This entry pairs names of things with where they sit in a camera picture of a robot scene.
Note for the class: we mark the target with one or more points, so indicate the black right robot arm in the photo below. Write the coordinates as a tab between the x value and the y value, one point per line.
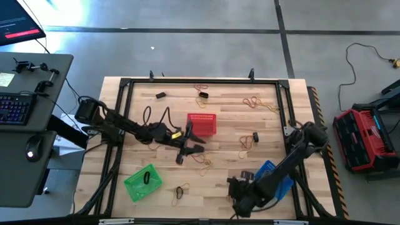
290	162

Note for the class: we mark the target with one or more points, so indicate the red plastic basket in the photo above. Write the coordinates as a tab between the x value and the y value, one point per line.
201	125

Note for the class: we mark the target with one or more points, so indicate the black desk leg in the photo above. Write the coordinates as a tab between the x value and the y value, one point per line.
65	131

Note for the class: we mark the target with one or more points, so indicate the silver metal bracket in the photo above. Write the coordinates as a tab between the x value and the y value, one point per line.
116	221
290	222

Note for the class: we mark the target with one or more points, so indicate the black backlit keyboard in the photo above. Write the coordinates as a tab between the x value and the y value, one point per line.
15	109

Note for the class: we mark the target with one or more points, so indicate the blue plastic basket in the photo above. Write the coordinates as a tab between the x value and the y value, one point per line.
267	167

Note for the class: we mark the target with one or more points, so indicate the black desk clamp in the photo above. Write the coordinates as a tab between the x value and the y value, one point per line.
22	66
43	84

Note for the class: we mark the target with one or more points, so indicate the black frame clamp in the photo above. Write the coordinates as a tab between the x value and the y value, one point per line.
151	75
251	74

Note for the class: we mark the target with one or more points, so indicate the dark grey side desk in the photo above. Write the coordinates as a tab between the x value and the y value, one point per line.
18	181

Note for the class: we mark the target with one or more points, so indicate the dark equipment base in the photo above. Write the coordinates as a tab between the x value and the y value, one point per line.
392	89

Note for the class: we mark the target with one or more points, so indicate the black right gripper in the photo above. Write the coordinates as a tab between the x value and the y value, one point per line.
242	193

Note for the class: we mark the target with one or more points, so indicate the green plastic basket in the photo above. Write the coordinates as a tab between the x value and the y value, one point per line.
134	187

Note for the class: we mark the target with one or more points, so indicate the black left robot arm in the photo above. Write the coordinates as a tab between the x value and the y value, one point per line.
125	125

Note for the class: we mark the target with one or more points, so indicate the black computer mouse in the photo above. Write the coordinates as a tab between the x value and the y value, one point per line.
34	147

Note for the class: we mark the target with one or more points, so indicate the red black power station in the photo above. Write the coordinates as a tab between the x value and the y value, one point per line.
362	140

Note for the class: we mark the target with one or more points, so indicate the black clip near top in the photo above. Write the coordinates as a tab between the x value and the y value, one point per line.
203	95

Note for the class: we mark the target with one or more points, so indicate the white paper sheets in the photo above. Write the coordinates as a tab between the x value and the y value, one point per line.
67	147

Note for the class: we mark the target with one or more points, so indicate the black yellow hazard strip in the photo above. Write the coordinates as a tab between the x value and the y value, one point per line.
336	175

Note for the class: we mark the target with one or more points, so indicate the black metal table frame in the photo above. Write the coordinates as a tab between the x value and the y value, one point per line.
203	81

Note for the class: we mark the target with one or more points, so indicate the yellow sticky note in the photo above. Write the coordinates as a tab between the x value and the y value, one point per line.
6	79

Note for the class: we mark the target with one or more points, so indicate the silver mounting plate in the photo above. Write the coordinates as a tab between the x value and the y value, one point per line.
289	129

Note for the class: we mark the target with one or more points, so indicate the monitor with red button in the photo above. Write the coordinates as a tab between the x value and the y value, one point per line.
15	18

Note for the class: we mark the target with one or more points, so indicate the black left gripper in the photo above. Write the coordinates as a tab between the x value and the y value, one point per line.
182	140

